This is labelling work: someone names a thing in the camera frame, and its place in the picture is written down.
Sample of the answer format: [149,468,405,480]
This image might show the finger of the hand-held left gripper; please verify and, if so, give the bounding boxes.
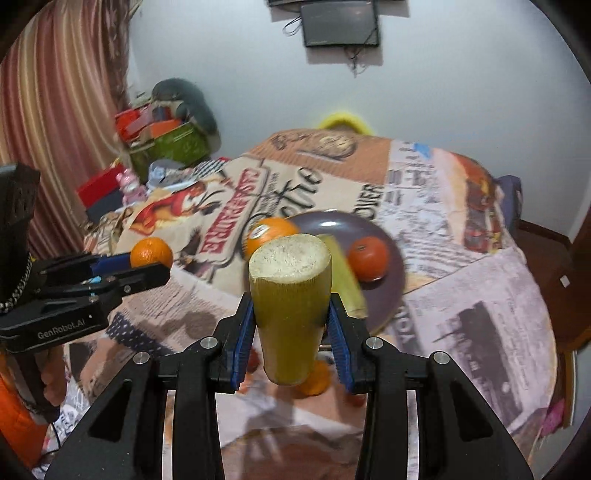
[33,251,136,278]
[39,264,172,303]

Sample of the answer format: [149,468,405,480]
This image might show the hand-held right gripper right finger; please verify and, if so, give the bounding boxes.
[327,295,534,480]

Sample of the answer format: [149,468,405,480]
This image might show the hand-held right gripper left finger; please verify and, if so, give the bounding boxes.
[44,293,254,480]

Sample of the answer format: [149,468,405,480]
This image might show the yellow-green sugarcane piece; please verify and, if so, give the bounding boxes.
[318,234,369,320]
[248,233,333,387]

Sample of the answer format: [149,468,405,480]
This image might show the purple plate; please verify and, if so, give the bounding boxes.
[245,210,408,336]

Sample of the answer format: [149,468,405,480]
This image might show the red tomato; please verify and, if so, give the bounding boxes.
[347,236,389,282]

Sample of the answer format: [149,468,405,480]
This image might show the large orange with sticker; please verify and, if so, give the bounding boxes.
[244,217,301,260]

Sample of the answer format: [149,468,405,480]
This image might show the patterned blanket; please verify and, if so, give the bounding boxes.
[83,208,140,256]

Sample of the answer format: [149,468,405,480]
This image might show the small tangerine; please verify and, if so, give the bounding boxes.
[295,360,332,397]

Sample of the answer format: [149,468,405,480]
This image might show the flat red box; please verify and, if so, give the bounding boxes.
[76,167,126,205]

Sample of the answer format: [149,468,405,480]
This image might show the pink toy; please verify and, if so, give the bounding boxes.
[117,167,147,204]

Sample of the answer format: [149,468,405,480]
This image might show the orange cloth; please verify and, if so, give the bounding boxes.
[0,369,48,468]

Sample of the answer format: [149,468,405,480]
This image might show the light blue cloth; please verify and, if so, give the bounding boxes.
[148,159,186,186]

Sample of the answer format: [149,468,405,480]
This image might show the printed tablecloth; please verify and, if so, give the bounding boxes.
[44,129,557,480]

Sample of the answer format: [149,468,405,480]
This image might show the green patterned box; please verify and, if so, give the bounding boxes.
[127,121,209,173]

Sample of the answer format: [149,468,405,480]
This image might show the orange box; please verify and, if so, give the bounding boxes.
[147,119,184,138]

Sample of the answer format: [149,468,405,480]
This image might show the striped brown curtain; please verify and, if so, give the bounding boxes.
[0,0,139,261]

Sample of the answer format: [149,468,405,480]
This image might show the pink cloth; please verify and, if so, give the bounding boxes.
[540,399,567,437]

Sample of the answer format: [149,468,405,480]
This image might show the blue backpack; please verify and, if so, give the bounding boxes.
[494,174,525,223]

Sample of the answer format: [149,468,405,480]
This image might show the yellow chair back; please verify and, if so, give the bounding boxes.
[318,111,378,136]

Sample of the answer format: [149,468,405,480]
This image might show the small black monitor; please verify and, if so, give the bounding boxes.
[300,0,382,49]

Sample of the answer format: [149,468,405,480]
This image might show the black wall television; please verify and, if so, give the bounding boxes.
[266,0,408,8]

